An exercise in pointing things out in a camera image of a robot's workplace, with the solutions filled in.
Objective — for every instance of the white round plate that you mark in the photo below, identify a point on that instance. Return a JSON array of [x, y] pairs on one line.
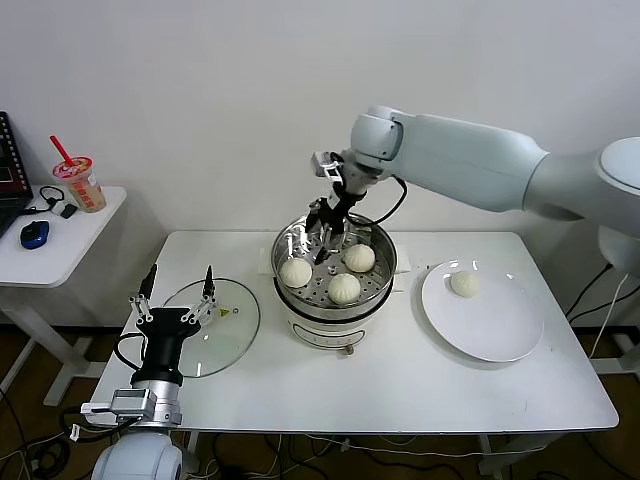
[[490, 325]]

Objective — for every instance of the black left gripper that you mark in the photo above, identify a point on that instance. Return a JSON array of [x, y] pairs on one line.
[[165, 345]]

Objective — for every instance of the white side table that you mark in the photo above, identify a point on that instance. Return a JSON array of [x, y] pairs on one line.
[[75, 240]]

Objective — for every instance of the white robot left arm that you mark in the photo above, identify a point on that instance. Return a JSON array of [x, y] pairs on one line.
[[135, 457]]

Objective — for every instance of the white table leg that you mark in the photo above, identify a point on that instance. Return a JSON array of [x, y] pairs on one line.
[[192, 450], [487, 455]]

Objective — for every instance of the red drinking straw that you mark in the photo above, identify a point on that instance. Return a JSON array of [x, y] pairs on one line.
[[60, 149]]

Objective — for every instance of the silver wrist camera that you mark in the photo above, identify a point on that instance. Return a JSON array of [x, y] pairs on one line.
[[130, 401], [327, 166]]

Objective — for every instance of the small black white device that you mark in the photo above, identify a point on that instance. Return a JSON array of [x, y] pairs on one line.
[[66, 211]]

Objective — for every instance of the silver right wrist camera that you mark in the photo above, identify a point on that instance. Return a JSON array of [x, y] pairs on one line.
[[327, 166]]

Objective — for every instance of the stainless steel steamer basket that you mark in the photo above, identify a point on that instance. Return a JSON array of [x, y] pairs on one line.
[[305, 309]]

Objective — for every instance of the blue computer mouse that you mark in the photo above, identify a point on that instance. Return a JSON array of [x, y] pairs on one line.
[[35, 234]]

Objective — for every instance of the white steamed baozi bun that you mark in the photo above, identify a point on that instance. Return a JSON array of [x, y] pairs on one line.
[[344, 289], [465, 284], [360, 257], [295, 272]]

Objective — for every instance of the milk tea plastic cup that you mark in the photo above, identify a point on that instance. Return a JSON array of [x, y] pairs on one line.
[[84, 192]]

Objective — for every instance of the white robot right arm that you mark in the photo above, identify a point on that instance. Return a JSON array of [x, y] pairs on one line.
[[450, 150]]

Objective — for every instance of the white electric cooker base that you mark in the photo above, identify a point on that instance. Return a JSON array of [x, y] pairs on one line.
[[320, 332]]

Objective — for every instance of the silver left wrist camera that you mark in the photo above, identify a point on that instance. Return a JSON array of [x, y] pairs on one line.
[[130, 401]]

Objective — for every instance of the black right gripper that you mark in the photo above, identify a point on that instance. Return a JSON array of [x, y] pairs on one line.
[[340, 212]]

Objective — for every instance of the black laptop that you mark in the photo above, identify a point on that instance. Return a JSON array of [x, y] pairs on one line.
[[9, 170]]

